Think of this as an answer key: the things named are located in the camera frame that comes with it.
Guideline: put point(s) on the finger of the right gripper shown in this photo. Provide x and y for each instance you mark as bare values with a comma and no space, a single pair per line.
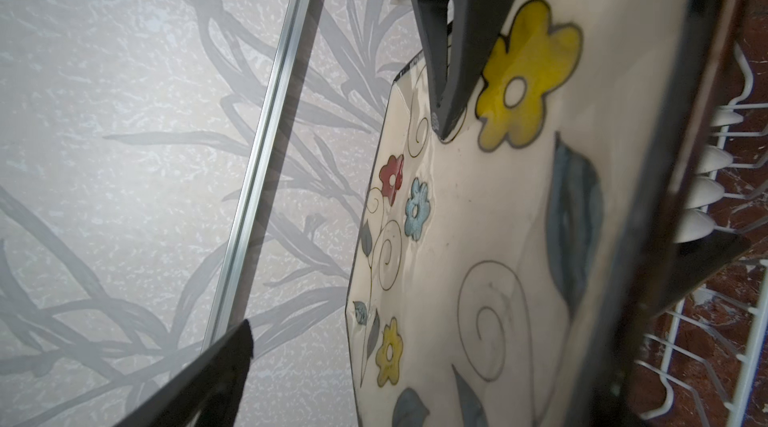
457,37

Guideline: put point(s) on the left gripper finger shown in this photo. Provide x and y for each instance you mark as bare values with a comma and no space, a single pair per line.
207,392

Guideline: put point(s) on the black square plate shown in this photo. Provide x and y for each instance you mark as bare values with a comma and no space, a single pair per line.
698,260
505,276

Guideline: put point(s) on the white round plate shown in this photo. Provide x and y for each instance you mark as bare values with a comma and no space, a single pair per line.
703,192
694,224
725,117
712,159

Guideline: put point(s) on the white wire dish rack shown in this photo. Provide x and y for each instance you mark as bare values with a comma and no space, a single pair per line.
704,360

